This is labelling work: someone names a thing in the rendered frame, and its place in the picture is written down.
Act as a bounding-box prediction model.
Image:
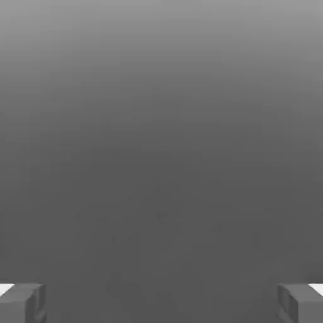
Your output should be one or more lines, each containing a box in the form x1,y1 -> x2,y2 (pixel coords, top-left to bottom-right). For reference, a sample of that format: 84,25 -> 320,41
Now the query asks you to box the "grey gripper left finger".
0,283 -> 48,323

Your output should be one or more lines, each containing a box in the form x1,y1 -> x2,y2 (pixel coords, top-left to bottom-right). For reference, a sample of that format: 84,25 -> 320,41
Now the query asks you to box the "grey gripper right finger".
276,283 -> 323,323

